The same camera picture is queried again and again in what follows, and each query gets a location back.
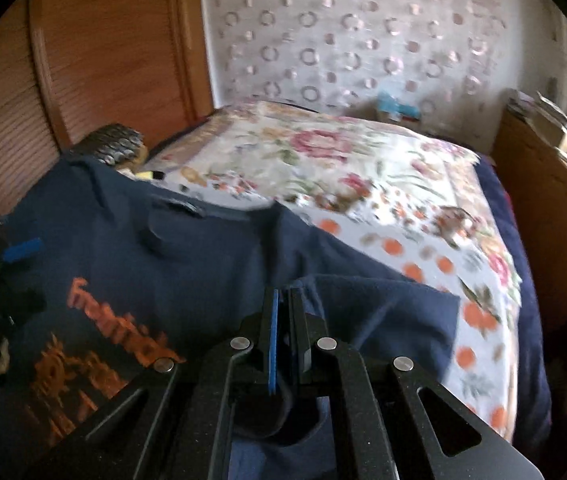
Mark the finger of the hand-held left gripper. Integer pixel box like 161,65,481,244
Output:
0,236,46,266

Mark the wooden desk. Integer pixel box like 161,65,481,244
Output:
492,107,567,351

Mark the white curtain with circle print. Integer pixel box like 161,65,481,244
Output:
198,0,529,156

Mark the navy t-shirt with orange print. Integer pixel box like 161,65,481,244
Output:
0,157,461,480

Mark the floral bedsheet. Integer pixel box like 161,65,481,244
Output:
138,101,524,443

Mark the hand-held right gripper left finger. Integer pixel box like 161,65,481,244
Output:
24,288,280,480

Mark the wooden wardrobe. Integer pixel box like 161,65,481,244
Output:
0,0,214,261

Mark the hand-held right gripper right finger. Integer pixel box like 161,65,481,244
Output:
283,287,544,480

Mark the navy blanket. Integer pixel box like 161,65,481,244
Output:
478,154,553,453

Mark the blue toy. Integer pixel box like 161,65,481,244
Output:
376,92,421,122

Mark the clutter pile on desk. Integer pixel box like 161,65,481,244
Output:
506,87,567,192

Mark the grey sequined cushion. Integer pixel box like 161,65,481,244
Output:
71,122,147,167

